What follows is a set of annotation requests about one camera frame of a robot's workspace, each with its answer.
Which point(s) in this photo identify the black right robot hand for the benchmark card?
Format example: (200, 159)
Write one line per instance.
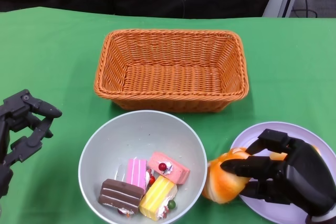
(309, 182)

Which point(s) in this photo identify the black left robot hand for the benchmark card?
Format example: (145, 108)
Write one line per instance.
(23, 145)

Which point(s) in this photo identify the grey round bowl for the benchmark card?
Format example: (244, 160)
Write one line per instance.
(136, 134)

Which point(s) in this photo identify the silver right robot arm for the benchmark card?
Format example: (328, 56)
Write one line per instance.
(323, 218)

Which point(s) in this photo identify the pale lavender round plate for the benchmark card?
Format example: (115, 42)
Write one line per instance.
(249, 134)

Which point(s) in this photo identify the chocolate layered cake slice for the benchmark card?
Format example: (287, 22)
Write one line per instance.
(120, 195)

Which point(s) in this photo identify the pink striped cake slice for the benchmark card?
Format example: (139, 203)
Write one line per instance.
(136, 172)

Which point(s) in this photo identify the salmon pink cake slice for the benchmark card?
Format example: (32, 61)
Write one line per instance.
(178, 172)

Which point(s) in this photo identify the yellow cake slice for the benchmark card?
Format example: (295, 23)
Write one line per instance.
(156, 197)

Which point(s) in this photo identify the orange wicker basket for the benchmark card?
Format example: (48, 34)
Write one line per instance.
(170, 77)

